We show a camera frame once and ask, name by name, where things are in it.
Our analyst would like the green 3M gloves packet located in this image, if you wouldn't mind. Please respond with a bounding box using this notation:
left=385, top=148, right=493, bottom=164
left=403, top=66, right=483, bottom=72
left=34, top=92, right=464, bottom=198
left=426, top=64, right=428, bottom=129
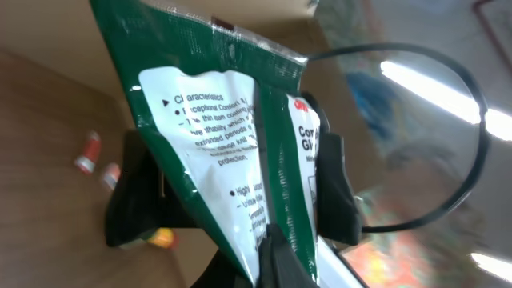
left=91, top=0, right=320, bottom=287

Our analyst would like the red toothpaste tube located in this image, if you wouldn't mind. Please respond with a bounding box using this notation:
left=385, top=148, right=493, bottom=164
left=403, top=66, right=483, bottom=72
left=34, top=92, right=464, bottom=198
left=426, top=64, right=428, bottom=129
left=74, top=131, right=102, bottom=174

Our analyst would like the black camera cable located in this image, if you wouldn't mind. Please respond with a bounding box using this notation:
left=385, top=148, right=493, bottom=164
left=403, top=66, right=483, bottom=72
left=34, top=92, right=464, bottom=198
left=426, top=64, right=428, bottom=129
left=306, top=42, right=491, bottom=234

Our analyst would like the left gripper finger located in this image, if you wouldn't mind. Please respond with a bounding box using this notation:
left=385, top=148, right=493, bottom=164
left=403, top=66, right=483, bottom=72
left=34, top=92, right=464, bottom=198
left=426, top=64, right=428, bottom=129
left=191, top=224, right=318, bottom=288

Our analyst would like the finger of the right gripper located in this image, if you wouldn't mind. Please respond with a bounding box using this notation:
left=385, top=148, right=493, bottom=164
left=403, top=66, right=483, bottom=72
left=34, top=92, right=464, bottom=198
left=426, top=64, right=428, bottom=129
left=302, top=91, right=362, bottom=246
left=104, top=130, right=197, bottom=247

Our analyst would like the red sauce bottle green cap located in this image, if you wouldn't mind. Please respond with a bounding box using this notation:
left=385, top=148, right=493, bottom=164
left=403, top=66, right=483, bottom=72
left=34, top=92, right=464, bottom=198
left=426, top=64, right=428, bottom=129
left=119, top=227, right=178, bottom=249

